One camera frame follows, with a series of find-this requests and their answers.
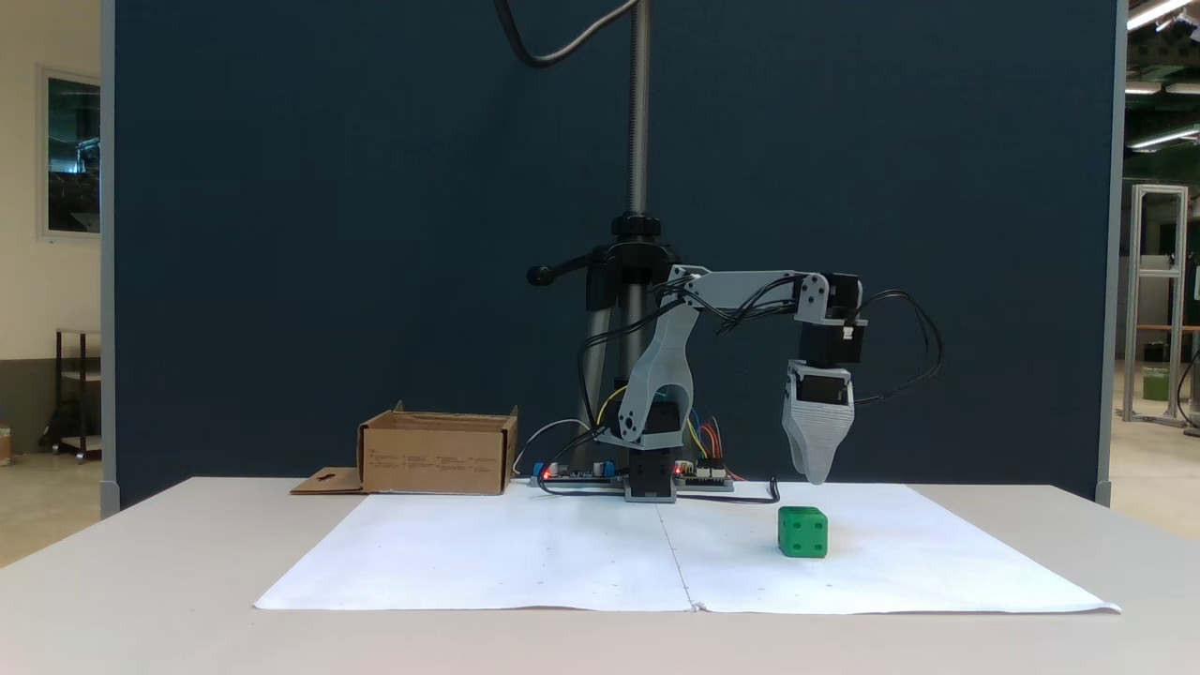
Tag circuit board with jumper wires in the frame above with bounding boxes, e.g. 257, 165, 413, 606
674, 459, 736, 493

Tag grey camera cable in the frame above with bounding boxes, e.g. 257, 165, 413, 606
493, 0, 641, 69

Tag dark shelf cart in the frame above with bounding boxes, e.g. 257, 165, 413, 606
38, 327, 102, 465

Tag brown cardboard box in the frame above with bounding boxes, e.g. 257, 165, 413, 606
290, 400, 520, 497

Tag coloured jumper wires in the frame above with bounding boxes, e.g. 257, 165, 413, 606
683, 411, 729, 468

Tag wide ribbed grey gripper finger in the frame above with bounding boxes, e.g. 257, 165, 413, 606
782, 397, 857, 488

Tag wall window frame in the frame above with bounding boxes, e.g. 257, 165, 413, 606
37, 65, 102, 242

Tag aluminium profile frame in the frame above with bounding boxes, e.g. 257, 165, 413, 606
1121, 183, 1192, 427

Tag black tripod with metal pole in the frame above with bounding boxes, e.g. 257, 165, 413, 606
526, 0, 687, 474

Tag thin white cable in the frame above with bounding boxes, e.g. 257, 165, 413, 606
512, 418, 593, 476

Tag white paper sheet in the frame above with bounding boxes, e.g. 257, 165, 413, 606
655, 482, 1123, 617
253, 487, 698, 613

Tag green die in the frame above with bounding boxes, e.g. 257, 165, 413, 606
777, 506, 830, 561

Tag dark blue partition panel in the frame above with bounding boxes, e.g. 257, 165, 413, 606
100, 0, 1127, 514

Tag circuit board with blue parts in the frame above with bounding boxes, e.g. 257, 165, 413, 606
529, 458, 627, 489

